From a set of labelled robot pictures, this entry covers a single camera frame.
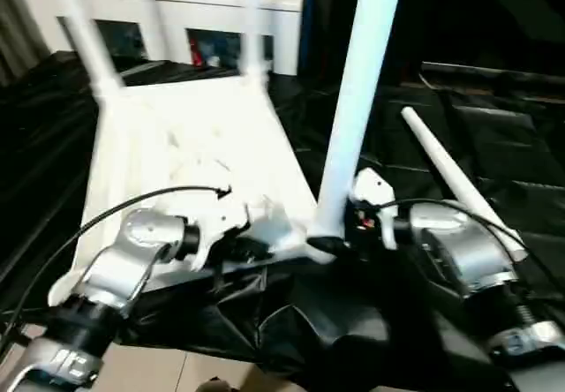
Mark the white plastic table top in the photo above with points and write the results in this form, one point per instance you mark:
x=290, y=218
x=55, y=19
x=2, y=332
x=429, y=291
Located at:
x=194, y=145

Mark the white plastic table leg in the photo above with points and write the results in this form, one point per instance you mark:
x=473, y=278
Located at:
x=88, y=39
x=252, y=30
x=357, y=101
x=459, y=180

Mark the red bottle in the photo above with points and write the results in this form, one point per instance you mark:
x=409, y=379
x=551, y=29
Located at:
x=195, y=53

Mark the black bar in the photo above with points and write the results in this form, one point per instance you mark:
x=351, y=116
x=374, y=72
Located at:
x=503, y=72

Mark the black plastic mat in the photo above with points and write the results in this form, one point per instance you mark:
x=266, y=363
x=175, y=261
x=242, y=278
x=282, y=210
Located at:
x=44, y=145

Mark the white cabinet with glass doors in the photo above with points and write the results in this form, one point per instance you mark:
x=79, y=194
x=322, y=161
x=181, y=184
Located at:
x=150, y=12

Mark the grey curtain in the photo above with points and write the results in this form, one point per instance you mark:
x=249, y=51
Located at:
x=18, y=30

